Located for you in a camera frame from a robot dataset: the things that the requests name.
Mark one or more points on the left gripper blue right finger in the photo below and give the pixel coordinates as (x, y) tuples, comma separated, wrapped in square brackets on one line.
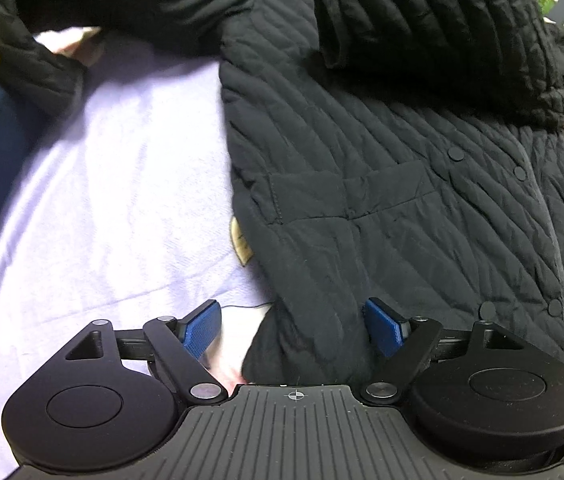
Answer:
[(388, 330)]

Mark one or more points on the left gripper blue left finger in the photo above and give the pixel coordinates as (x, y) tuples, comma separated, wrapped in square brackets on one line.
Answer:
[(200, 327)]

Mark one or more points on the lavender bed sheet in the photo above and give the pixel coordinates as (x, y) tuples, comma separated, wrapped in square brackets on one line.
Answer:
[(124, 212)]

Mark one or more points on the black quilted jacket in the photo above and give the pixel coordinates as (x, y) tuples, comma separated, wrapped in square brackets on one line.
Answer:
[(411, 150)]

